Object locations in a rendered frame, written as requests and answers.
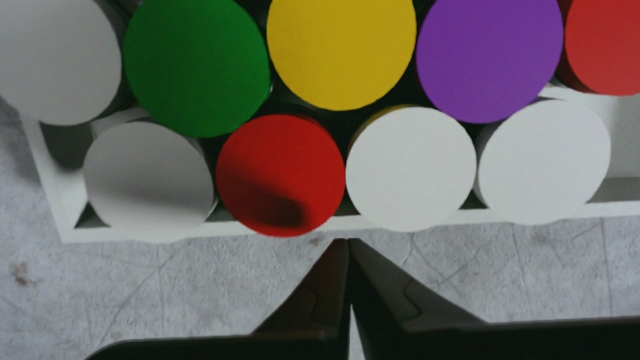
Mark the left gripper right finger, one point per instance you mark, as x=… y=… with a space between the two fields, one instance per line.
x=399 y=318

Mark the red jar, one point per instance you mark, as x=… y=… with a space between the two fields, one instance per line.
x=281 y=175
x=598 y=44

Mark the yellow-capped jar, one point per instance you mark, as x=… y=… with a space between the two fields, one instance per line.
x=340 y=55

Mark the purple cylinder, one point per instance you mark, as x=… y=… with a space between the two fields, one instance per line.
x=476 y=61

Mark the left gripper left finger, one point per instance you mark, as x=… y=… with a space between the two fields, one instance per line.
x=313 y=323

